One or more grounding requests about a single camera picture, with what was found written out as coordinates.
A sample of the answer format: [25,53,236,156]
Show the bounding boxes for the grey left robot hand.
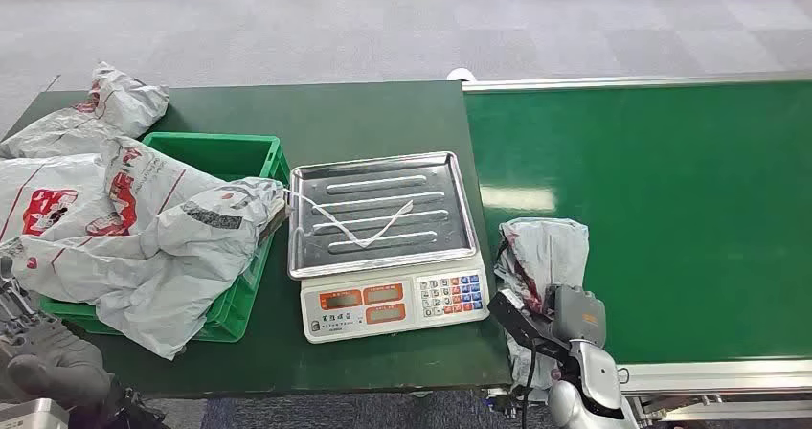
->
[0,255,113,410]

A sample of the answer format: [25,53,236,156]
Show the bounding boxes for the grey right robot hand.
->
[545,284,608,350]

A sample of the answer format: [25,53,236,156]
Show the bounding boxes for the grey mailer package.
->
[493,216,591,394]

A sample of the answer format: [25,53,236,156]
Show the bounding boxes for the green conveyor belt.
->
[463,80,812,365]

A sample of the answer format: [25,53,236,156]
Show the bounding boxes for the large grey mailer bag barcode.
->
[11,136,288,361]

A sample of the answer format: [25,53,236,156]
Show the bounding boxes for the grey mailer bag red logo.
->
[0,153,120,244]

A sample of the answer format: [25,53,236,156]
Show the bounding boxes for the white electronic scale steel tray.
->
[286,151,491,345]

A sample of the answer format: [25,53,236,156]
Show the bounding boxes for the white plastic strip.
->
[283,188,415,250]

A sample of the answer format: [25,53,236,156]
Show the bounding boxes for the grey mailer bag red stripes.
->
[0,62,170,160]

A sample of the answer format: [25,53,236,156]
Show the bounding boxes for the green plastic crate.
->
[38,131,291,344]

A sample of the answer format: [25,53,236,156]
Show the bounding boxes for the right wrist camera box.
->
[486,288,573,364]

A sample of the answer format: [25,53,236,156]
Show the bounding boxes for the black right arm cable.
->
[518,343,539,429]

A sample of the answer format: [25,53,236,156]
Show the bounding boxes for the aluminium conveyor frame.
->
[462,70,812,424]

